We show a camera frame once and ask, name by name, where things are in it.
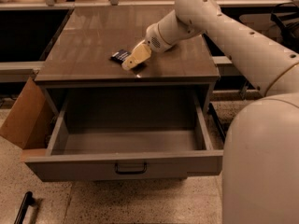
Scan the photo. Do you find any brown cardboard panel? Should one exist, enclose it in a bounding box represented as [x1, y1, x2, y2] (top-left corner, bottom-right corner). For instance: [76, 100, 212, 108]
[0, 77, 54, 149]

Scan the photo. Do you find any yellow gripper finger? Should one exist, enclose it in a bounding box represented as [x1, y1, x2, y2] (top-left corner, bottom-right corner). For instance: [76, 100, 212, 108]
[121, 43, 151, 70]

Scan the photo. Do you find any black drawer handle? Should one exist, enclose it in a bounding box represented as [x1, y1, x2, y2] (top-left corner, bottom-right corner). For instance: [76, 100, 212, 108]
[114, 162, 147, 175]

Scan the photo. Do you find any black handle on floor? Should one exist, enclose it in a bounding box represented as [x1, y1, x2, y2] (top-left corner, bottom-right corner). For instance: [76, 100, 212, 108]
[14, 191, 35, 224]

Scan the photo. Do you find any black bar beside cabinet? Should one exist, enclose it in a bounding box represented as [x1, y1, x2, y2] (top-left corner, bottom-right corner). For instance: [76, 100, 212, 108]
[208, 103, 226, 143]

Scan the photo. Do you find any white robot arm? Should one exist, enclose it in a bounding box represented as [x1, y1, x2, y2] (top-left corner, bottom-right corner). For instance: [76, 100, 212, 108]
[122, 0, 299, 224]

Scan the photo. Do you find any dark blue rxbar wrapper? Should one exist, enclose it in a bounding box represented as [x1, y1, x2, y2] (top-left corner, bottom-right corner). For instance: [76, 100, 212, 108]
[110, 49, 131, 63]

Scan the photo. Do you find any grey cabinet with glossy top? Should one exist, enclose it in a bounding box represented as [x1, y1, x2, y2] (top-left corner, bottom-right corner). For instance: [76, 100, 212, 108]
[36, 6, 220, 114]

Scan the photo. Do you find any grey open top drawer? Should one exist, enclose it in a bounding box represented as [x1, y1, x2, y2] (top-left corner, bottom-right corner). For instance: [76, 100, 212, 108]
[25, 92, 223, 181]

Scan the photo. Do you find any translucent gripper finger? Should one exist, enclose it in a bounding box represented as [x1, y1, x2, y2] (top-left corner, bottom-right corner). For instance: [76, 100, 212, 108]
[132, 40, 145, 51]

